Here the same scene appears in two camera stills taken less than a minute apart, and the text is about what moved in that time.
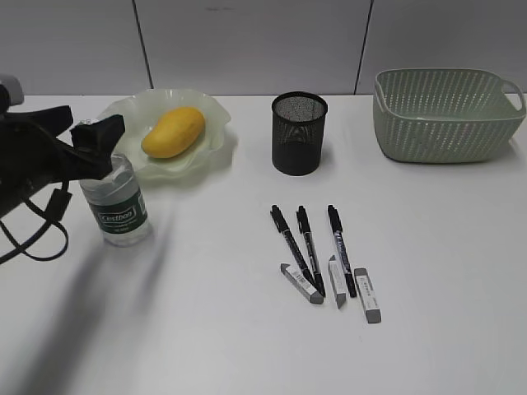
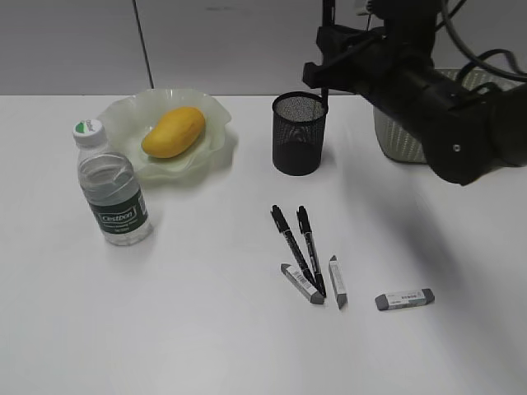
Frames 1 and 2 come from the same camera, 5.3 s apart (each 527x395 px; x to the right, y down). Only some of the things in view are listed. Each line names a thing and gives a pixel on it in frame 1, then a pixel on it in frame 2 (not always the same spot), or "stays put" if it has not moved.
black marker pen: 338,235 → 328,19
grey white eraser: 372,311 → 400,299
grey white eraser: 297,278 stays put
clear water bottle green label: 116,203 stays put
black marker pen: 274,212 stays put
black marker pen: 310,249 stays put
